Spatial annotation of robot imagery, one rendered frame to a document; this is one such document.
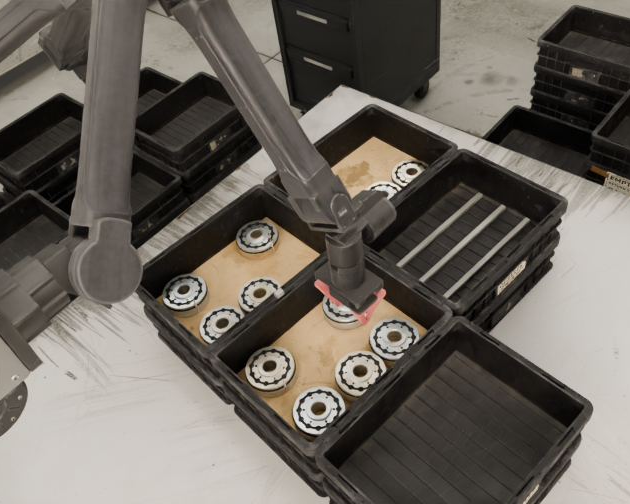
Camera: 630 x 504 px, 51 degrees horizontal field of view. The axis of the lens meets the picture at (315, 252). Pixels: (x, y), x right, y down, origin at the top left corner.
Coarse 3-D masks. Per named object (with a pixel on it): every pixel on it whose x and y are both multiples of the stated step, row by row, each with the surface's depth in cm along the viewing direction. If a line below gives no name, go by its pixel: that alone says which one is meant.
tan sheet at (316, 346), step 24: (312, 312) 145; (384, 312) 143; (288, 336) 142; (312, 336) 141; (336, 336) 140; (360, 336) 140; (312, 360) 137; (336, 360) 137; (312, 384) 134; (288, 408) 131
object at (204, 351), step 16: (272, 192) 158; (224, 208) 156; (288, 208) 154; (208, 224) 154; (160, 256) 149; (320, 256) 143; (304, 272) 140; (144, 288) 143; (160, 304) 139; (176, 320) 136; (240, 320) 134; (192, 336) 133; (224, 336) 132; (208, 352) 130
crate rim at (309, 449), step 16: (368, 256) 141; (384, 272) 138; (288, 288) 138; (416, 288) 134; (272, 304) 136; (432, 304) 131; (256, 320) 133; (448, 320) 128; (240, 336) 132; (432, 336) 126; (224, 368) 127; (240, 384) 124; (256, 400) 122; (272, 416) 119; (288, 432) 116; (304, 448) 114
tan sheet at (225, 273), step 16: (288, 240) 161; (224, 256) 160; (240, 256) 159; (272, 256) 158; (288, 256) 157; (304, 256) 157; (192, 272) 158; (208, 272) 157; (224, 272) 156; (240, 272) 156; (256, 272) 155; (272, 272) 155; (288, 272) 154; (208, 288) 154; (224, 288) 153; (240, 288) 152; (208, 304) 151; (224, 304) 150; (192, 320) 148
